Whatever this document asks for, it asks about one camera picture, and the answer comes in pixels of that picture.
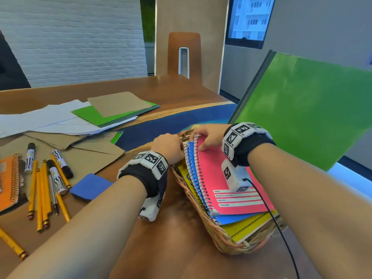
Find person's right hand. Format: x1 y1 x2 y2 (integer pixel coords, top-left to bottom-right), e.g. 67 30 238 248
189 124 232 152

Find person's left hand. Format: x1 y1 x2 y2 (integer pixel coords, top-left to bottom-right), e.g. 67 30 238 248
150 133 184 165

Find pink spiral notebook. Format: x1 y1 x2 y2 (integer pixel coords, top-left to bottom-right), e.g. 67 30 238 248
190 135 276 216

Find blue spiral notebook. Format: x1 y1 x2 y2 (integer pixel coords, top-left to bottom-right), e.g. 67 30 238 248
183 141 269 226

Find blue eraser block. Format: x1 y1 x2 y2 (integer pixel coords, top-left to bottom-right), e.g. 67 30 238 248
69 173 114 202

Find yellow notebook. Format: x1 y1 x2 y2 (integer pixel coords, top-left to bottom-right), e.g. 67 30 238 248
177 164 279 245

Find woven wicker basket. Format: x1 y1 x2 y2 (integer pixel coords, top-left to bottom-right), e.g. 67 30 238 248
170 126 287 256

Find silver ballpoint pens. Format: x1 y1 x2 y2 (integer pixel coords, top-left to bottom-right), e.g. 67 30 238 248
48 174 59 216

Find bunch of yellow pencils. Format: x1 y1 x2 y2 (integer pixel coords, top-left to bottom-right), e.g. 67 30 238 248
0 159 72 261

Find orange spiral notebook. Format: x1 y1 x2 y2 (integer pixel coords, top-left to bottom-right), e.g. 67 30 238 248
0 153 27 214

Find person's left forearm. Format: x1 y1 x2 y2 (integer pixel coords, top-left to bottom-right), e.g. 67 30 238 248
5 175 148 279

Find person's right forearm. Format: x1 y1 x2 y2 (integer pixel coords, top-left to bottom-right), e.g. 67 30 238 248
247 142 372 279

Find black left wrist marker band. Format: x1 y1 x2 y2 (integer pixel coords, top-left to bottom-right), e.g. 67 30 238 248
117 151 169 198

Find black wrist marker band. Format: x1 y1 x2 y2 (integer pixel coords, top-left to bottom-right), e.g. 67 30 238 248
117 151 169 198
221 122 276 167

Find black right wrist marker band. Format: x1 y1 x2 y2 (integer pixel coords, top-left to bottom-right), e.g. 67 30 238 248
221 122 276 167

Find brown wooden chair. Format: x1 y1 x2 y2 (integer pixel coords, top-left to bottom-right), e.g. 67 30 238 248
167 32 203 84

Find wooden table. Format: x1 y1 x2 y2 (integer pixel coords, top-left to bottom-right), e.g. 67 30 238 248
0 74 372 279

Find window with building view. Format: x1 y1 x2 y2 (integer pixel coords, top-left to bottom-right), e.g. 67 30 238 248
225 0 277 50

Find brown metal-framed board panel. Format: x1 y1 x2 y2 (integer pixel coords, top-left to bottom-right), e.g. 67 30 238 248
154 0 230 95

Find dark sofa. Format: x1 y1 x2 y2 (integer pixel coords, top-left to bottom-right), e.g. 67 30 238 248
0 30 32 91

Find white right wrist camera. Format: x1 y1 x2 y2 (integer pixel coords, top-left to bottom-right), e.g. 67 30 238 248
220 158 253 193

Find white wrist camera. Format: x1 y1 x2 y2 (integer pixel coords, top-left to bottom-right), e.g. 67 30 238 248
220 158 253 193
138 192 165 222

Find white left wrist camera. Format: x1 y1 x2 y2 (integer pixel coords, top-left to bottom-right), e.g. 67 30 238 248
138 192 165 222

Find black right camera cable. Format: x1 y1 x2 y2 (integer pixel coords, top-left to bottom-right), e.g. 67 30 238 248
243 178 300 279

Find green foliage wall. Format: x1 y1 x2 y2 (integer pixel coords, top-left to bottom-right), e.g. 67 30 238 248
140 0 157 43

